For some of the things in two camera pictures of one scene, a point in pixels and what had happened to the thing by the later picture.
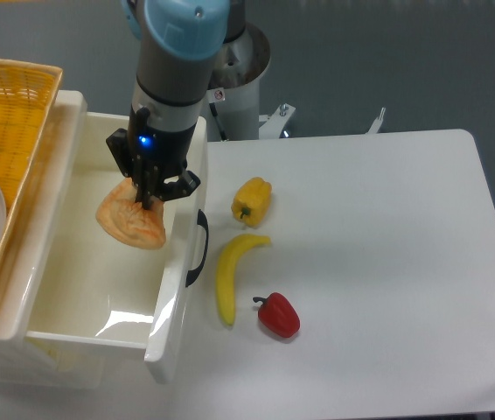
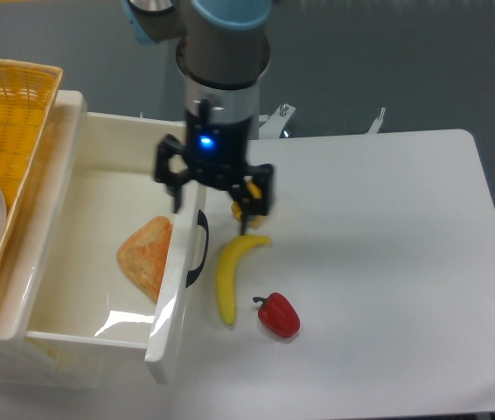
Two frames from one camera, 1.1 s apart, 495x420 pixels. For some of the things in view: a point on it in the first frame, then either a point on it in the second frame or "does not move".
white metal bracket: [374, 129] does not move
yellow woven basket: [9, 102] does not move
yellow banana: [225, 272] does not move
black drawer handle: [203, 222] does not move
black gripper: [153, 159] → [216, 153]
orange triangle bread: [121, 214] → [143, 254]
